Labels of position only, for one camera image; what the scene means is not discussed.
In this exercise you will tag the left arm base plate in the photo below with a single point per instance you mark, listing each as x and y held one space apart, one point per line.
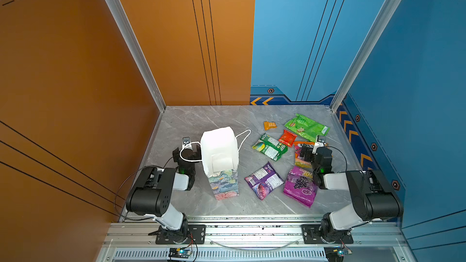
192 232

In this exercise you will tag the circuit board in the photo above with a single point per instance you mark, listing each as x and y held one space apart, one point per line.
337 254
179 253

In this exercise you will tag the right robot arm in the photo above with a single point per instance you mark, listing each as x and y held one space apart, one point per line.
372 196

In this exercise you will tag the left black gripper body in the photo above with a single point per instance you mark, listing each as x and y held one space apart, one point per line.
191 152

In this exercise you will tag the small orange snack packet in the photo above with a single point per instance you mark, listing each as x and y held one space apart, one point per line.
269 125

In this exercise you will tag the floral white paper bag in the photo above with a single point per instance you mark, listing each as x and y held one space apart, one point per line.
220 159

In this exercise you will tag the large green chips bag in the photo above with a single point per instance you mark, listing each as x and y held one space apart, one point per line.
306 128

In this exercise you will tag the small red snack packet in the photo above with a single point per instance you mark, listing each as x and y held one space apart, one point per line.
288 138

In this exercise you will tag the right circuit board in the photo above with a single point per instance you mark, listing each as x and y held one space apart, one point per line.
337 254

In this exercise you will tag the purple white snack bag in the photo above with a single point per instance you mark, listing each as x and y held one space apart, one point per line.
264 181

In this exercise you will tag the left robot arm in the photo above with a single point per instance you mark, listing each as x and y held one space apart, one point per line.
150 195

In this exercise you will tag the orange Fox's candy bag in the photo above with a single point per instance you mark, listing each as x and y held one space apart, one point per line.
300 156

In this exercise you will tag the aluminium rail frame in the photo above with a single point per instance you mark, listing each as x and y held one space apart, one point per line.
252 238

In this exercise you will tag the magenta grape candy bag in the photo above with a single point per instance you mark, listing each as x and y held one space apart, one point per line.
299 186

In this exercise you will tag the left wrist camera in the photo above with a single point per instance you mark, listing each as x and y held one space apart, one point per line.
186 143

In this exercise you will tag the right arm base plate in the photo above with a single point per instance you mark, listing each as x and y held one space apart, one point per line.
314 234

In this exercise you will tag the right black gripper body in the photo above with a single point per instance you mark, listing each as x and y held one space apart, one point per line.
306 153

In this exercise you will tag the green white snack bag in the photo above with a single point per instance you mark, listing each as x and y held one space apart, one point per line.
270 147

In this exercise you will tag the left circuit board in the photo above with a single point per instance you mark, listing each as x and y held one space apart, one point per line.
179 253

